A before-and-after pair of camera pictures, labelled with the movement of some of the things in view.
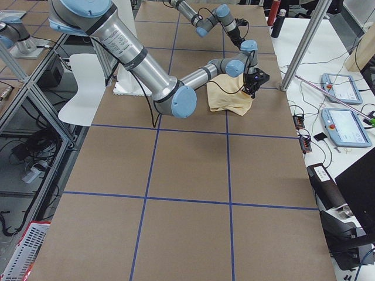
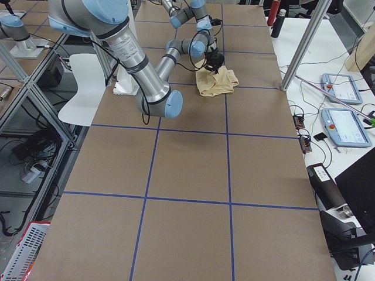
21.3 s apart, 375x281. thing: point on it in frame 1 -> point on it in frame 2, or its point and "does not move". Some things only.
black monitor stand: x=343 y=241 does not move
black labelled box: x=327 y=191 does not move
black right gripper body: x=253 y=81 -> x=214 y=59
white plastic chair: x=82 y=109 does not move
